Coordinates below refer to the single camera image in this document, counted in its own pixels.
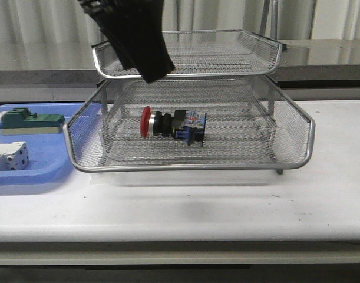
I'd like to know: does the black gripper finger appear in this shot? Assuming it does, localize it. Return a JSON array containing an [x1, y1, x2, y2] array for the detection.
[[78, 1, 135, 70], [117, 1, 174, 83]]

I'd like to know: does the red emergency stop button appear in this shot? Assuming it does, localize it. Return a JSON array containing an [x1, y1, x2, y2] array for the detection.
[[140, 106, 207, 146]]

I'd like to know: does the silver mesh tray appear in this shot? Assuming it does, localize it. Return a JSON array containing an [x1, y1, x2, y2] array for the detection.
[[64, 76, 315, 173], [91, 28, 288, 80]]

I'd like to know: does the green terminal block component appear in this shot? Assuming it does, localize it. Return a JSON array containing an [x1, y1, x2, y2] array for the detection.
[[0, 107, 65, 135]]

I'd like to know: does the blue plastic tray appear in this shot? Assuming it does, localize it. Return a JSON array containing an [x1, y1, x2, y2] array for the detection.
[[0, 103, 81, 185]]

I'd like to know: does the white circuit breaker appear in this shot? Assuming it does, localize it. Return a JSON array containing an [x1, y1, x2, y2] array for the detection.
[[0, 141, 29, 171]]

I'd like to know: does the grey stone counter ledge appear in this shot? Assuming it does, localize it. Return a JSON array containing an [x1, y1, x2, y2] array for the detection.
[[0, 39, 360, 88]]

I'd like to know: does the grey metal rack frame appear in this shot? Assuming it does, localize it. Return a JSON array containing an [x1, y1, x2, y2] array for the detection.
[[95, 0, 284, 175]]

